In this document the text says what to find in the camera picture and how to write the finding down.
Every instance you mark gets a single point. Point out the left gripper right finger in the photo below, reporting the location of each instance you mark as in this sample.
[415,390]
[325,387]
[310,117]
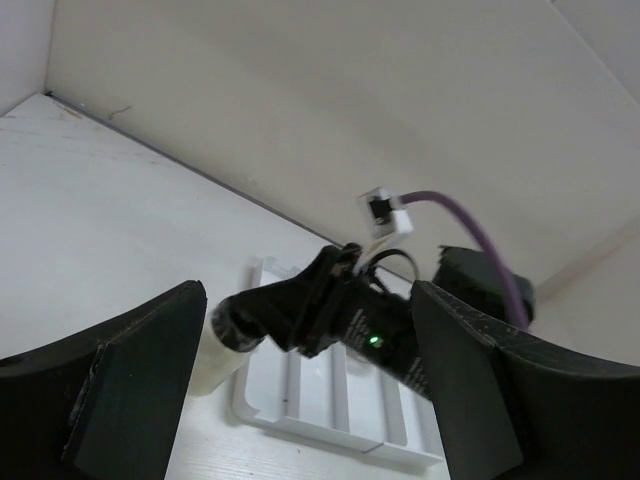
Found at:
[510,405]

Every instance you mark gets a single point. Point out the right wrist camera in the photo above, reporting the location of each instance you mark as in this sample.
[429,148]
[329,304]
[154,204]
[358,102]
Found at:
[385,215]

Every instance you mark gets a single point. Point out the black knob spice bottle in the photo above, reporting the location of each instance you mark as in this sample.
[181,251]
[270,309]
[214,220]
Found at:
[220,350]

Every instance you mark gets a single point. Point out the white divided tray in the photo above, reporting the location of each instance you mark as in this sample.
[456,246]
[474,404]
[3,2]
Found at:
[337,398]

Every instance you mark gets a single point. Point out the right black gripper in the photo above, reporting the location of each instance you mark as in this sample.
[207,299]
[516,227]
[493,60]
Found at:
[327,303]

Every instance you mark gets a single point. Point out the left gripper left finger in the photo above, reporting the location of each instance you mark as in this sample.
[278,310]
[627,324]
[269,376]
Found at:
[104,403]

